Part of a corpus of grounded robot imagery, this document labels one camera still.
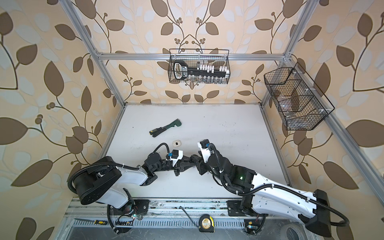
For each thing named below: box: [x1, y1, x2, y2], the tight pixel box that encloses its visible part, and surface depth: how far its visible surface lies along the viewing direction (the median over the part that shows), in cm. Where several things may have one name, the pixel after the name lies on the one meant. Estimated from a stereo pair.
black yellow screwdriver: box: [149, 127, 163, 135], surface depth 104 cm
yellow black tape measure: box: [198, 214, 215, 233], surface depth 69 cm
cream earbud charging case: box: [172, 140, 182, 147], surface depth 98 cm
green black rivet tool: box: [152, 118, 182, 138], surface depth 110 cm
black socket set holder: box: [173, 60, 230, 83], surface depth 86 cm
